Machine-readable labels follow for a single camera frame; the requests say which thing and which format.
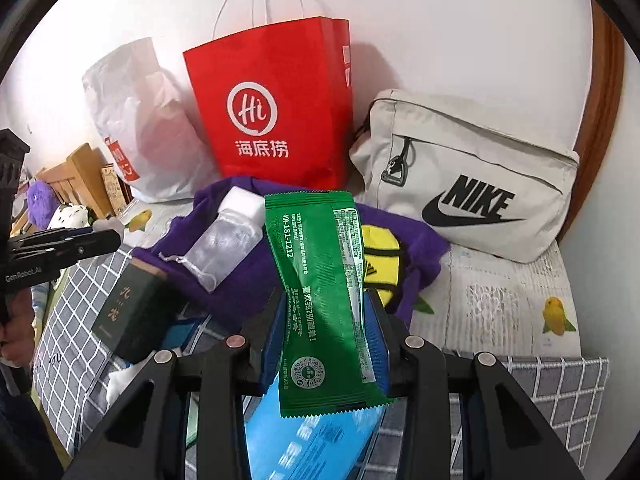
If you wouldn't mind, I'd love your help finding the purple cloth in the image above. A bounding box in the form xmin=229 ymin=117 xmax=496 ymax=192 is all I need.
xmin=145 ymin=177 xmax=450 ymax=331

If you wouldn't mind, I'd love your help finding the green wet wipe packet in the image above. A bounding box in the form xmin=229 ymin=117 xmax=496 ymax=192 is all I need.
xmin=264 ymin=191 xmax=396 ymax=418

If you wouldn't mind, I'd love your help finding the purple plush toy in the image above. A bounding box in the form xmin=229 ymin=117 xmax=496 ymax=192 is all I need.
xmin=26 ymin=180 xmax=55 ymax=226

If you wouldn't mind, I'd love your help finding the person's left forearm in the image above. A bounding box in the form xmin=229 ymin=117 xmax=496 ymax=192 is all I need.
xmin=0 ymin=360 xmax=68 ymax=480

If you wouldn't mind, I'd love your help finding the beige canvas bag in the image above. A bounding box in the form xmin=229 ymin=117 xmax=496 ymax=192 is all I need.
xmin=348 ymin=88 xmax=581 ymax=264

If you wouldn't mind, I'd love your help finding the clear plastic bottle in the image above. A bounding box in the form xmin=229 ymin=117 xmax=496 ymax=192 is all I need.
xmin=186 ymin=207 xmax=266 ymax=293

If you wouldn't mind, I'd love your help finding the white spotted plush toy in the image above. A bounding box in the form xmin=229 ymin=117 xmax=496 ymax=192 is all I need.
xmin=47 ymin=203 xmax=93 ymax=231

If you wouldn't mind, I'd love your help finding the patterned book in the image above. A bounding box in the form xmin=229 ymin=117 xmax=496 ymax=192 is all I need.
xmin=100 ymin=162 xmax=132 ymax=211

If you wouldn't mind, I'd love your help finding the grey plaid blanket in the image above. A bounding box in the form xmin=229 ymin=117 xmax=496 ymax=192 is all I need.
xmin=30 ymin=247 xmax=611 ymax=480

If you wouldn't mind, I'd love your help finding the white tissue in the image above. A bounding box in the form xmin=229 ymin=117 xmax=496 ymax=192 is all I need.
xmin=106 ymin=357 xmax=156 ymax=406

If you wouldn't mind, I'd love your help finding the blue packet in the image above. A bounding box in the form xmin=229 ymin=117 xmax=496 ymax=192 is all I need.
xmin=165 ymin=317 xmax=386 ymax=480

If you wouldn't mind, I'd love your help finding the dark green box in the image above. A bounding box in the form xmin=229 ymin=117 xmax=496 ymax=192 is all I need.
xmin=91 ymin=261 xmax=173 ymax=363

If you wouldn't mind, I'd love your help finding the wooden bed frame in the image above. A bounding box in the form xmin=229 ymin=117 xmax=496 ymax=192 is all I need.
xmin=37 ymin=142 xmax=121 ymax=221

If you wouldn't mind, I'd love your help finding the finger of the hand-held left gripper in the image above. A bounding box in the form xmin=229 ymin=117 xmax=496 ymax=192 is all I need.
xmin=10 ymin=224 xmax=103 ymax=247
xmin=20 ymin=232 xmax=125 ymax=267

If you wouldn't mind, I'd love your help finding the white plastic shopping bag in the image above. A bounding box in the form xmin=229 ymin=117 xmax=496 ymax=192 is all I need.
xmin=81 ymin=37 xmax=223 ymax=203

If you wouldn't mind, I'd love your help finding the wooden headboard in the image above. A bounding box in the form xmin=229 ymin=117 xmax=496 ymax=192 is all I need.
xmin=555 ymin=0 xmax=626 ymax=243

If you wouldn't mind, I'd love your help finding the red paper bag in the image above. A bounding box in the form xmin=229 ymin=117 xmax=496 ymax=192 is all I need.
xmin=182 ymin=0 xmax=355 ymax=192

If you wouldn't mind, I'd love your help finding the white foam block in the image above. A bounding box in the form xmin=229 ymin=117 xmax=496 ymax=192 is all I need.
xmin=220 ymin=186 xmax=267 ymax=221

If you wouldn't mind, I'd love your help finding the person's left hand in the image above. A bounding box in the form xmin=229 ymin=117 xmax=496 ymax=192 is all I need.
xmin=0 ymin=287 xmax=40 ymax=363

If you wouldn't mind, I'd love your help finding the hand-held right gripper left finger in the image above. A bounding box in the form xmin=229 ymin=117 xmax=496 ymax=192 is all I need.
xmin=62 ymin=287 xmax=288 ymax=480

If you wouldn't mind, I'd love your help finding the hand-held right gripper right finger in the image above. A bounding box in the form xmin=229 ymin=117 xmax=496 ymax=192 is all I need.
xmin=367 ymin=292 xmax=586 ymax=480

